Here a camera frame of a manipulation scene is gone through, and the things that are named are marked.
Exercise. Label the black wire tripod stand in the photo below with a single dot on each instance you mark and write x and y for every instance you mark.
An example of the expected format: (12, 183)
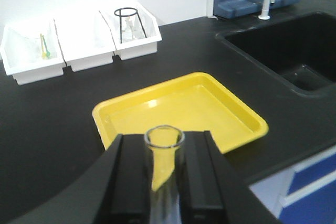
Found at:
(132, 12)

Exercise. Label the white storage bin middle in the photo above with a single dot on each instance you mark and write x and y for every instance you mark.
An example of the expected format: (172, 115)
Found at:
(85, 39)

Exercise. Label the yellow green stirring sticks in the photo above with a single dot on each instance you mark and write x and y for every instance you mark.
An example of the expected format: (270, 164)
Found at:
(44, 50)

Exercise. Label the short glass test tube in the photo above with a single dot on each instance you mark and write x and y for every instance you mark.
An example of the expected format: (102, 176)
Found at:
(164, 150)

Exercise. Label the white storage bin left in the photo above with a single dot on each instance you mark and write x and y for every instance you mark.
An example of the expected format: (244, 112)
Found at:
(16, 66)

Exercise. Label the blue white cabinet drawers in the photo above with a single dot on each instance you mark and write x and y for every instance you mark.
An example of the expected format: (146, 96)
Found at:
(303, 192)

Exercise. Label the white storage bin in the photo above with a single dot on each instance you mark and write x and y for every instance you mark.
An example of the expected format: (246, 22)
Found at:
(16, 66)
(85, 39)
(135, 48)

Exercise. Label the glass beaker in left bin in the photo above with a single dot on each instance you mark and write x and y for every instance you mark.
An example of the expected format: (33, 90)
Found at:
(31, 49)

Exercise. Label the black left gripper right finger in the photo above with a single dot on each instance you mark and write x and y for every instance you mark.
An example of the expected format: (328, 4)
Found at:
(211, 190)

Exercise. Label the glass flask in right bin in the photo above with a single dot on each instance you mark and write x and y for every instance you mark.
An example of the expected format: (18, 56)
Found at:
(129, 31)

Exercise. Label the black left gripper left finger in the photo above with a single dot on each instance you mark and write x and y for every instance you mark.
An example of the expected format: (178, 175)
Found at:
(112, 190)

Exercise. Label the white storage bin right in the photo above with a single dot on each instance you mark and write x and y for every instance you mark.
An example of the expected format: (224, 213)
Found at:
(135, 48)

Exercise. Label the yellow plastic tray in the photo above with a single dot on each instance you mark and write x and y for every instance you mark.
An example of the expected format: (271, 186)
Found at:
(194, 102)

